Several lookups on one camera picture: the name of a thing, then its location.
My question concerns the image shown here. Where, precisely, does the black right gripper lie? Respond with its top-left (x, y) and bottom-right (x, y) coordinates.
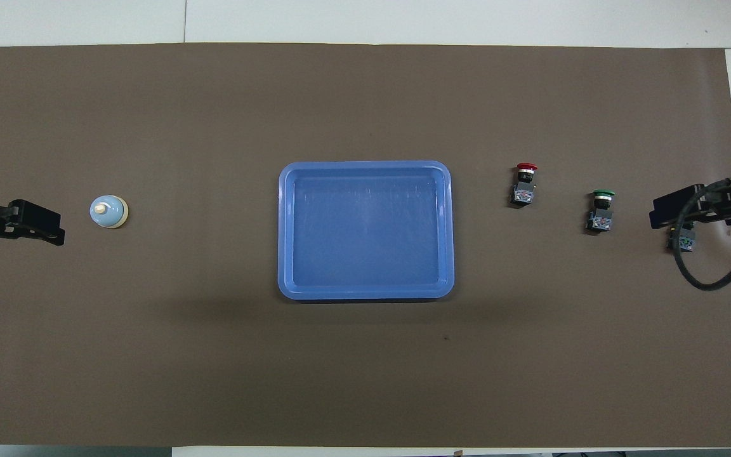
top-left (649, 183), bottom-right (731, 230)

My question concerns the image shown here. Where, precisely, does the yellow push button switch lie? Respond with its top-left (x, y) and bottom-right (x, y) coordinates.
top-left (668, 223), bottom-right (696, 253)

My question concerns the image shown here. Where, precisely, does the green push button switch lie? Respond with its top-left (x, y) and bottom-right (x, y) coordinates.
top-left (586, 190), bottom-right (617, 233)

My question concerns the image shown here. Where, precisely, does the red push button switch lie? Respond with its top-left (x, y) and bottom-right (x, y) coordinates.
top-left (510, 163), bottom-right (539, 208)

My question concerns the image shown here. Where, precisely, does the light blue call bell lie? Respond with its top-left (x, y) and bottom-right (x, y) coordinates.
top-left (89, 194), bottom-right (129, 230)

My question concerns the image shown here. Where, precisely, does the blue plastic tray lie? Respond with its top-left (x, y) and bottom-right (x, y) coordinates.
top-left (277, 161), bottom-right (454, 301)

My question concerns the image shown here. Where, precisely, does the brown table mat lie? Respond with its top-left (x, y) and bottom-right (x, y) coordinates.
top-left (0, 43), bottom-right (731, 448)

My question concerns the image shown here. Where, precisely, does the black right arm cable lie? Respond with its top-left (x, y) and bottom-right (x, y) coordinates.
top-left (673, 176), bottom-right (731, 292)

